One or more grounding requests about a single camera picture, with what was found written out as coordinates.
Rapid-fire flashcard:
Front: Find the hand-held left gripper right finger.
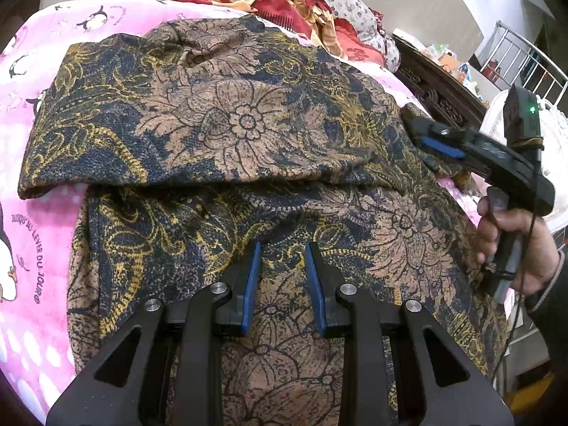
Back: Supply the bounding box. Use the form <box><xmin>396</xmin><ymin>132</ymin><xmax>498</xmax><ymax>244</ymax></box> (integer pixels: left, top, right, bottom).
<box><xmin>305</xmin><ymin>242</ymin><xmax>515</xmax><ymax>426</ymax></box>

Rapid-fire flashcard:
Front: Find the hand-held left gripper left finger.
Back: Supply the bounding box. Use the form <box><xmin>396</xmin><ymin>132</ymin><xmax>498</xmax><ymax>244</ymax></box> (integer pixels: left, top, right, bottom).
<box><xmin>45</xmin><ymin>241</ymin><xmax>262</xmax><ymax>426</ymax></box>

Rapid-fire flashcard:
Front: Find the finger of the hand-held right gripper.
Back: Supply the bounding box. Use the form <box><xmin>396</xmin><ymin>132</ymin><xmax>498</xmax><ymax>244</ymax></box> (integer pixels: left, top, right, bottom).
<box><xmin>400</xmin><ymin>113</ymin><xmax>466</xmax><ymax>160</ymax></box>

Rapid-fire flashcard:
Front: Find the brown floral patterned garment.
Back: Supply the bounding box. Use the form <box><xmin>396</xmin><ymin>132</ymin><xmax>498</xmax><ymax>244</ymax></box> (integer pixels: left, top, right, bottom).
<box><xmin>18</xmin><ymin>15</ymin><xmax>512</xmax><ymax>426</ymax></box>

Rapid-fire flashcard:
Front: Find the person's right forearm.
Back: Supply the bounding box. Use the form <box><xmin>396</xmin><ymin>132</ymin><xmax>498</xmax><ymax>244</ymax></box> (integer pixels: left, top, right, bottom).
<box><xmin>525</xmin><ymin>251</ymin><xmax>568</xmax><ymax>334</ymax></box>

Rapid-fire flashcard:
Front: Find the person's right hand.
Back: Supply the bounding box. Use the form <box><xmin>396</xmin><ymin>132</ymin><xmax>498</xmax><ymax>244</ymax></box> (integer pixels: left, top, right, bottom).
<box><xmin>476</xmin><ymin>195</ymin><xmax>561</xmax><ymax>294</ymax></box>

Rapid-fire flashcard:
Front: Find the dark carved wooden headboard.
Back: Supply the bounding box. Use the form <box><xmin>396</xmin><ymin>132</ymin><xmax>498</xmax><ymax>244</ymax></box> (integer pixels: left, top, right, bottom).
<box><xmin>392</xmin><ymin>33</ymin><xmax>490</xmax><ymax>121</ymax></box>

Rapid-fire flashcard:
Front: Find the colourful clutter pile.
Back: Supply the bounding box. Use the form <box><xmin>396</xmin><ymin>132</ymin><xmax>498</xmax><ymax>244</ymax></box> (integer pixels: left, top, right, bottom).
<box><xmin>424</xmin><ymin>42</ymin><xmax>485</xmax><ymax>100</ymax></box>

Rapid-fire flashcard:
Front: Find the metal railing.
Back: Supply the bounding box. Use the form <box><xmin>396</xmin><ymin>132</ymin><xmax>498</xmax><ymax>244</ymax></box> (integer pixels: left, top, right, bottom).
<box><xmin>471</xmin><ymin>20</ymin><xmax>568</xmax><ymax>108</ymax></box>

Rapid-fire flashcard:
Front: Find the grey floral pillow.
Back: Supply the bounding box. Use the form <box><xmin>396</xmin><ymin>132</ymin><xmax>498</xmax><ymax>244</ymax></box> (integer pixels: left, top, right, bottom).
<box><xmin>265</xmin><ymin>0</ymin><xmax>401</xmax><ymax>72</ymax></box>

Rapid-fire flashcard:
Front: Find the pink penguin print blanket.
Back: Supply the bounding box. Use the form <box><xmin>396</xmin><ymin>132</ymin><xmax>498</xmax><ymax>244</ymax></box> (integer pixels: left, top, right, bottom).
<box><xmin>0</xmin><ymin>0</ymin><xmax>489</xmax><ymax>423</ymax></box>

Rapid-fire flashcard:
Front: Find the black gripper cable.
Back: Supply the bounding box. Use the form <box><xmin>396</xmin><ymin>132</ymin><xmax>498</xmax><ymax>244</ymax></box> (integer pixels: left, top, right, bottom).
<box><xmin>490</xmin><ymin>148</ymin><xmax>546</xmax><ymax>384</ymax></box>

